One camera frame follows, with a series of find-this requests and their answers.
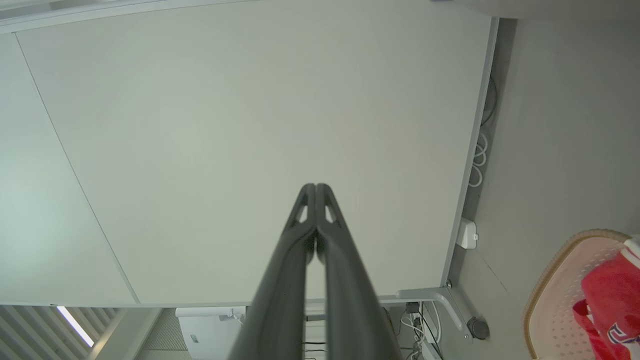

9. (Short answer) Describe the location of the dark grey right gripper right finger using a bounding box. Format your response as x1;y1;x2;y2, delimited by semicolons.
316;183;404;360

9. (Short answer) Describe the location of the grey table leg foot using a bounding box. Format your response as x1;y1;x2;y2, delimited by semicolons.
396;286;474;344

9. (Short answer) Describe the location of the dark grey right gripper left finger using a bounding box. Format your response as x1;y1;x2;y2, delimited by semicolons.
227;183;317;360

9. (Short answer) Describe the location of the pink perforated laundry basket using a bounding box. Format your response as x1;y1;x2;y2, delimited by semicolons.
522;229;640;360

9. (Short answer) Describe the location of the white coiled cable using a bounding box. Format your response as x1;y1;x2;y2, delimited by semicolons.
468;130;490;189

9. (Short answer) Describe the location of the large white partition panel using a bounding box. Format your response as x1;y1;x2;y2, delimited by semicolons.
15;0;501;307
0;32;139;307

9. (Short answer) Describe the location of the white floor cable bundle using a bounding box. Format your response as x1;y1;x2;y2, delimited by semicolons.
400;301;444;360

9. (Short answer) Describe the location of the thin black hanging cable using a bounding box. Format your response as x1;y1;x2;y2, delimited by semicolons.
480;75;499;127

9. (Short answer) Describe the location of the red and white cloth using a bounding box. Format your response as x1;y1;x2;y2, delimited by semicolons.
572;239;640;360

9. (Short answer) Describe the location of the black caster wheel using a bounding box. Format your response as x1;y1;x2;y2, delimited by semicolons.
467;316;491;341

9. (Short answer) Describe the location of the small white wall box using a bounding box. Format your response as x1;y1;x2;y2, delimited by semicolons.
456;218;480;250

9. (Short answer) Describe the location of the long bright light strip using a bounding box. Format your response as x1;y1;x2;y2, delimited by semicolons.
55;306;95;348

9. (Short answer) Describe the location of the white boxy appliance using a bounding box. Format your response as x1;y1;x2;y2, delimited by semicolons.
175;306;328;360

